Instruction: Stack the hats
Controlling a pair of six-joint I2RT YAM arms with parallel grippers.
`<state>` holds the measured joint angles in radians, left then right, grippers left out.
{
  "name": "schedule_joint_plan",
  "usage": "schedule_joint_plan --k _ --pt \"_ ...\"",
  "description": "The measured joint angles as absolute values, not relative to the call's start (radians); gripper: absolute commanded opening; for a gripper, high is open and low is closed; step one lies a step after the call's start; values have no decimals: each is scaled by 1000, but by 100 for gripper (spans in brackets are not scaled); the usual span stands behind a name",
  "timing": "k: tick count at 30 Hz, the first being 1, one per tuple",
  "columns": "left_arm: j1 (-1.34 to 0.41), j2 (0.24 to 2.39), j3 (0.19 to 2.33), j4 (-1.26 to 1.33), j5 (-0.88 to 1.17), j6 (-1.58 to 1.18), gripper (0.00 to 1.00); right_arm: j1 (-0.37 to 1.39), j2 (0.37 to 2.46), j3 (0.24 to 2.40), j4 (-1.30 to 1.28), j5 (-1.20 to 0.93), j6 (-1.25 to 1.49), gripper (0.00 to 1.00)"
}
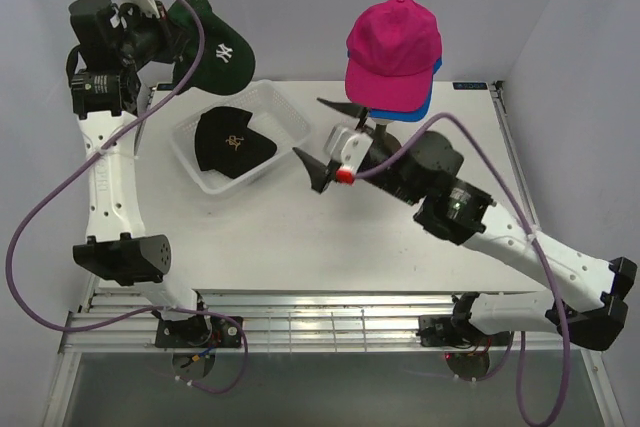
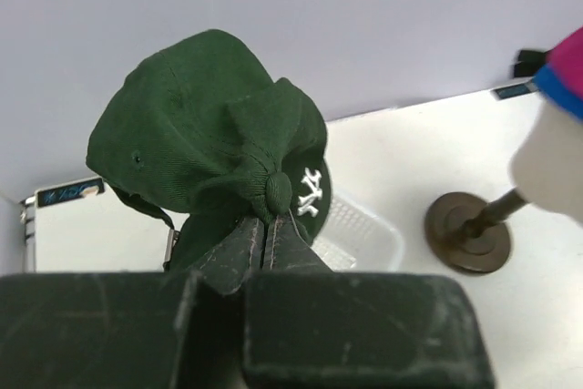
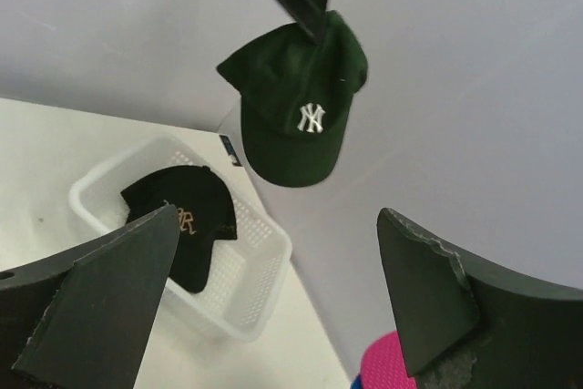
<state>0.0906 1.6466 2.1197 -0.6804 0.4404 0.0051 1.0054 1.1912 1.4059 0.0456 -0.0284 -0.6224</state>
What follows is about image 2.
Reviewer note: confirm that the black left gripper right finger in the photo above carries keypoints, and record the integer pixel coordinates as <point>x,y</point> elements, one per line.
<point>306,326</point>

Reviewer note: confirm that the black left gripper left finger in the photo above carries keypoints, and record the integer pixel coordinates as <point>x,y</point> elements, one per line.
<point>131,329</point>

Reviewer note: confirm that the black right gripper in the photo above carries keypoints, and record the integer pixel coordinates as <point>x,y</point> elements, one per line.
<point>528,61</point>

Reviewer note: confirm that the blue baseball cap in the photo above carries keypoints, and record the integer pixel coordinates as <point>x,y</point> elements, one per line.
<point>549,85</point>

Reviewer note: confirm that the magenta baseball cap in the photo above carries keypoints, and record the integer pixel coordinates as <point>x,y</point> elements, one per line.
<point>566,62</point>

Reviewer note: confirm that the black baseball cap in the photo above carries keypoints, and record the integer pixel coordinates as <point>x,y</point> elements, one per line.
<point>200,128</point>

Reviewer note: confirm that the white plastic basket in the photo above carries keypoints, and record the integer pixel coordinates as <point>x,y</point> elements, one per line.
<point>355,238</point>

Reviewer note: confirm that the cream mannequin head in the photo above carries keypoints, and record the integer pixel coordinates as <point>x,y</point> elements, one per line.
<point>547,167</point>

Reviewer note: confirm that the dark wooden mannequin stand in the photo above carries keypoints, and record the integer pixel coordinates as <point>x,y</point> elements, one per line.
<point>469,234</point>

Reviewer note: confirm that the aluminium rail frame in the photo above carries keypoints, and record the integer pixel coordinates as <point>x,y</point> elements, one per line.
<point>28,221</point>

